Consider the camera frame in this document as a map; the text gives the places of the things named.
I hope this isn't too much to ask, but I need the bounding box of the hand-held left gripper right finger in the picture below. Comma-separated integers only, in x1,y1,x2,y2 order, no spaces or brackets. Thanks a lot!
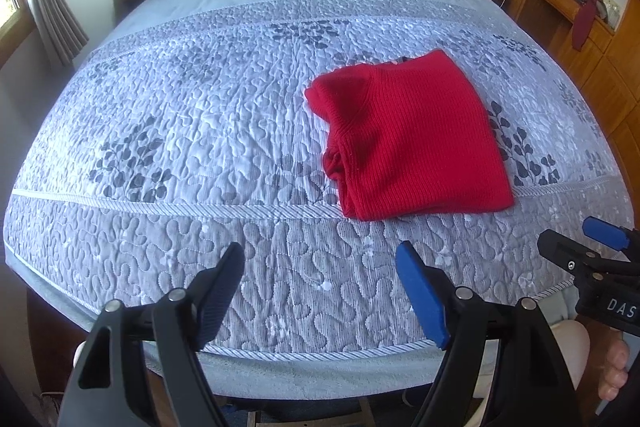
395,240,583,427

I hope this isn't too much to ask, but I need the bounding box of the wooden desk cabinet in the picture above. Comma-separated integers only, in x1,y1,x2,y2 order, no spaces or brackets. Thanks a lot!
502,0,640,148

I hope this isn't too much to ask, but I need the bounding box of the dark wooden bed base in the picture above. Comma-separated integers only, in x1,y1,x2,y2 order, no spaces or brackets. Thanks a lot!
27,284,86,383

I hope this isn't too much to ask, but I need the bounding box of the grey curtain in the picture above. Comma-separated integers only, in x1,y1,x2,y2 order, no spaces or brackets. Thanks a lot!
22,0,90,68

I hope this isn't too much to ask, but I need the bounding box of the dark red hanging cloth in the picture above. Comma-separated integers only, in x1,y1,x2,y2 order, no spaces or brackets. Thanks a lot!
571,0,599,52

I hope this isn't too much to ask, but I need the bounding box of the person's right hand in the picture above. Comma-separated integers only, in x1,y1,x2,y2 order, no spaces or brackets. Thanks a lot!
597,340,630,403

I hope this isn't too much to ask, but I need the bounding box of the red knit sweater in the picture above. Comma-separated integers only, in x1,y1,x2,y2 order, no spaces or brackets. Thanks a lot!
304,48,516,222

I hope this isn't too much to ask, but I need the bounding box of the person's beige-trousered leg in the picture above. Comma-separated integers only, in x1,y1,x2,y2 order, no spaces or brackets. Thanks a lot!
547,302,618,413

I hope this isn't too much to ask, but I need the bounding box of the wooden framed window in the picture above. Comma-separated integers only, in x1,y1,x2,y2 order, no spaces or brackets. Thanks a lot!
0,0,37,68

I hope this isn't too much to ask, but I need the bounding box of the grey quilted leaf-print bedspread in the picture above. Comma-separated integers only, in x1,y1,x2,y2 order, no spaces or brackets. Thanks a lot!
2,0,633,360

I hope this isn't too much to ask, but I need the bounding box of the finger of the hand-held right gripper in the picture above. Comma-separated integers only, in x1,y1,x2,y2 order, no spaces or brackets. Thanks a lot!
582,216,636,253
537,229,604,278

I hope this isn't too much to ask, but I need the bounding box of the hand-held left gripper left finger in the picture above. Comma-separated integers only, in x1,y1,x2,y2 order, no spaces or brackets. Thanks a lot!
59,242,246,427

